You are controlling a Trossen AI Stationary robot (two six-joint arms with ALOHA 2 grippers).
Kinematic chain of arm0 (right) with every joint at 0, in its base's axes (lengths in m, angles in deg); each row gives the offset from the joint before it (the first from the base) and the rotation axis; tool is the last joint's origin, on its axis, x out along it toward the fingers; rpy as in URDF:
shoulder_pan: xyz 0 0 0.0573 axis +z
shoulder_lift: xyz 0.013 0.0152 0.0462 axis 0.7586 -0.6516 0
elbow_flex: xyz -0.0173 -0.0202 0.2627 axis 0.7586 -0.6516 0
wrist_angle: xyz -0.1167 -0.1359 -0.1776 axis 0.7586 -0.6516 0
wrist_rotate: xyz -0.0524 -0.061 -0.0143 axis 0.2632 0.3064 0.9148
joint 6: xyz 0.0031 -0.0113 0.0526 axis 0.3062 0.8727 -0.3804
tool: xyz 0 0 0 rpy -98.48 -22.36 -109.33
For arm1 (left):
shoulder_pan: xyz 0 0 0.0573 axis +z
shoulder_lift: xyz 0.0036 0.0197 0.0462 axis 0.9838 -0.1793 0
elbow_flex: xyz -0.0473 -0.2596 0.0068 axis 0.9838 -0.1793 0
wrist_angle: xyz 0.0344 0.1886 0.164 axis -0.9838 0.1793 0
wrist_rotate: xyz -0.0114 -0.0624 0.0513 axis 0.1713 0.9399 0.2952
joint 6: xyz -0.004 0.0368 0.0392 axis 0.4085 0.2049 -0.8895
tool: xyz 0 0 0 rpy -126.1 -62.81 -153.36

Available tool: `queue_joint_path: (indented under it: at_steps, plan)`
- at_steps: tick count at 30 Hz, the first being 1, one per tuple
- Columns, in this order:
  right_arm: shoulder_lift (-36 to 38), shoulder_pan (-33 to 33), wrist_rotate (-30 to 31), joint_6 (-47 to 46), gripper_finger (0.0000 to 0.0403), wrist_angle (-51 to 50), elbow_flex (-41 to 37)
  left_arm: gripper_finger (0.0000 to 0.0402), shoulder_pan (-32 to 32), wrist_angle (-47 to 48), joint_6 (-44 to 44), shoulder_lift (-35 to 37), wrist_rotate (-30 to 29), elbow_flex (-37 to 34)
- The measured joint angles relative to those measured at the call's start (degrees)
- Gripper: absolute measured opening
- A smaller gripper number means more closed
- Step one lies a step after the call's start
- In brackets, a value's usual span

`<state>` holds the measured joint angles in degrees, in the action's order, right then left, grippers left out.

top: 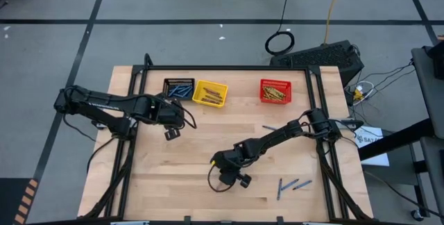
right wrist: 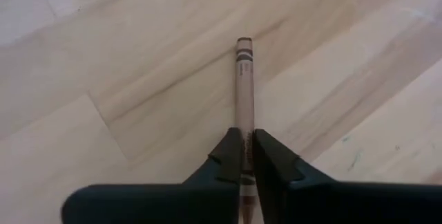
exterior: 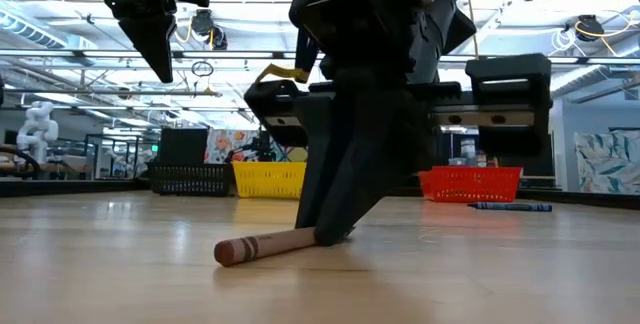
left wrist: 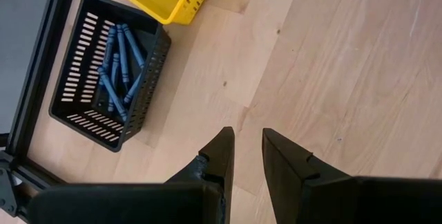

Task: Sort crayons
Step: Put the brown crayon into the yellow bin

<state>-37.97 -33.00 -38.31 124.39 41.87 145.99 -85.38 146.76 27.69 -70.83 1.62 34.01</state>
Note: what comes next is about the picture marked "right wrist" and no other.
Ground brown crayon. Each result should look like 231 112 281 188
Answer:
235 37 259 224

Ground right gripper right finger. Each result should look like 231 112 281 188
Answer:
251 129 442 224

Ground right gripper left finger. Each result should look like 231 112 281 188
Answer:
61 127 244 224

